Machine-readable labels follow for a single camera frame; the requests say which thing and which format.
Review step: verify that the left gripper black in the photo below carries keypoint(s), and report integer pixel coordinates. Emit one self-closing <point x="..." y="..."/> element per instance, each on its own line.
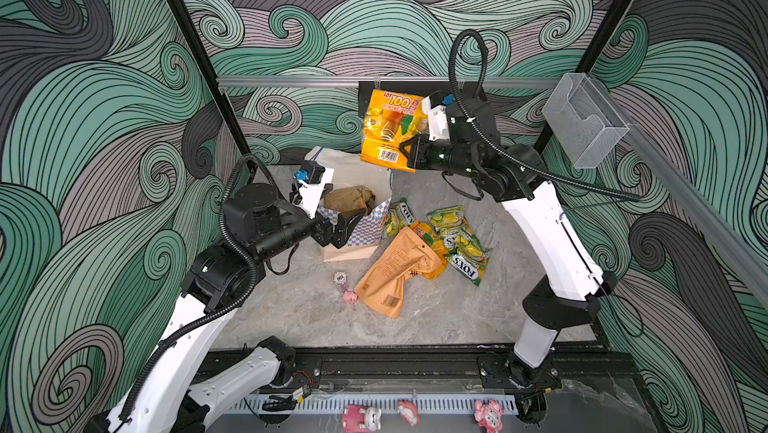
<point x="339" y="234"/>

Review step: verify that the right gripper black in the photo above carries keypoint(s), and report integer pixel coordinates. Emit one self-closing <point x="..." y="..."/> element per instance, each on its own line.
<point x="425" y="153"/>

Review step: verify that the gold foil snack bag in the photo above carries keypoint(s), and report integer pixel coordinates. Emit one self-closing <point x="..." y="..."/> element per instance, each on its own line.
<point x="350" y="199"/>

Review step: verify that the blue checkered paper bag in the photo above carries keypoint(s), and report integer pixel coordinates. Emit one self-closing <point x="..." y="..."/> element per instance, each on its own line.
<point x="350" y="170"/>

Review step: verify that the green Fox's candy bag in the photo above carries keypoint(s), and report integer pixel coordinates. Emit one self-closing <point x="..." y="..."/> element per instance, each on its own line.
<point x="448" y="222"/>
<point x="399" y="216"/>

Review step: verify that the yellow orange candy bag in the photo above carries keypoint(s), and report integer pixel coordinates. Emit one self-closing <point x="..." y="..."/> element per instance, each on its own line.
<point x="432" y="239"/>

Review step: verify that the orange snack pouch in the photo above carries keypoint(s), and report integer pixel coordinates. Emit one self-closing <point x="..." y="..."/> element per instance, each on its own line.
<point x="382" y="287"/>

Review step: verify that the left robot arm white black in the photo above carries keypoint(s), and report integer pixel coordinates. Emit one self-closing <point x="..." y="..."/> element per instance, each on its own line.
<point x="256" y="224"/>

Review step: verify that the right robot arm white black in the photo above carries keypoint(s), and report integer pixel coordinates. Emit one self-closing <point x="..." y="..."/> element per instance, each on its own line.
<point x="516" y="178"/>

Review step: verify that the small patterned cylinder toy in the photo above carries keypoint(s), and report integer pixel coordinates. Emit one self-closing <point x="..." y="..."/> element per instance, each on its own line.
<point x="340" y="280"/>

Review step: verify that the small pink pig toy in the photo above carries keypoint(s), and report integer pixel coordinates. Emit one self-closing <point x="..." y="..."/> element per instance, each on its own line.
<point x="349" y="297"/>

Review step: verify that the pink white toy left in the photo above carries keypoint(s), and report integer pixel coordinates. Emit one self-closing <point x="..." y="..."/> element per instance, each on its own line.
<point x="356" y="418"/>

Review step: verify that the pink toy middle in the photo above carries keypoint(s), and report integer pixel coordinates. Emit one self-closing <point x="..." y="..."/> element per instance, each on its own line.
<point x="408" y="412"/>

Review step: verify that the pink bear toy right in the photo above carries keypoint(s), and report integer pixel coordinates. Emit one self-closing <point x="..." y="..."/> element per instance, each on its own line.
<point x="488" y="415"/>

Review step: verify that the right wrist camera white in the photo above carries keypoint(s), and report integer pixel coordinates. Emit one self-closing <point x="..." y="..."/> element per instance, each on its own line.
<point x="434" y="108"/>

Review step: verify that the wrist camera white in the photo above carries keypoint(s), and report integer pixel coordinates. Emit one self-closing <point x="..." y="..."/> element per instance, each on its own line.
<point x="434" y="108"/>
<point x="311" y="182"/>

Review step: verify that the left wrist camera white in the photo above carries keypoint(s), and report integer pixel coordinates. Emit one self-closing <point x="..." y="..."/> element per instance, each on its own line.
<point x="311" y="182"/>

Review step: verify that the black wall tray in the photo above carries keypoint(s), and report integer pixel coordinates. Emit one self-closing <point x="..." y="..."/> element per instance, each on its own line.
<point x="417" y="88"/>

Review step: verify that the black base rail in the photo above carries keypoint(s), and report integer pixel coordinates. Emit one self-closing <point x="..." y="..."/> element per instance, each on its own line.
<point x="488" y="367"/>

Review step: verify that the grey horizontal wall rail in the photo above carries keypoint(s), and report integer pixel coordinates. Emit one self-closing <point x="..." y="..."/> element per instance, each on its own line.
<point x="306" y="81"/>

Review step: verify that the clear plastic wall holder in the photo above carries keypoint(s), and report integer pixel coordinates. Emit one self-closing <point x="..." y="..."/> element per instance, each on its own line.
<point x="585" y="119"/>

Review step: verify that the grey right wall rail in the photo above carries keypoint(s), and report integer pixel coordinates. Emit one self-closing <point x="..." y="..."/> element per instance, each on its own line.
<point x="708" y="152"/>

